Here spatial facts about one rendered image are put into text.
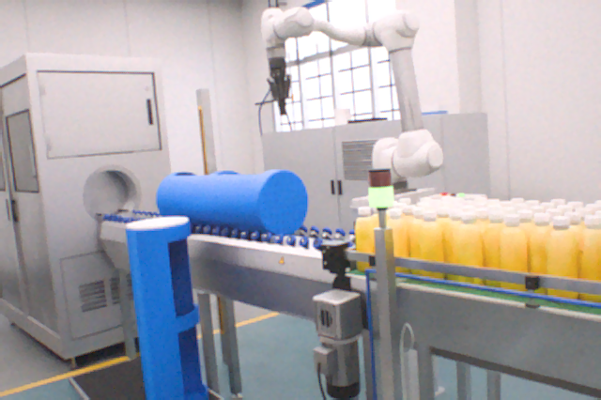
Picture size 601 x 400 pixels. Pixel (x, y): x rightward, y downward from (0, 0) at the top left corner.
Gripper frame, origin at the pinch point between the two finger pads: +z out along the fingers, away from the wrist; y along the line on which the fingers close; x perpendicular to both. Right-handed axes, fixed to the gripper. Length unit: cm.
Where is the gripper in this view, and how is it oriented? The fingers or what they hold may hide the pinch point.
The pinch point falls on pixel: (282, 107)
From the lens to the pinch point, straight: 238.5
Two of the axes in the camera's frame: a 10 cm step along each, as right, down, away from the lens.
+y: -8.1, 0.3, 5.9
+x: -5.8, 1.4, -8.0
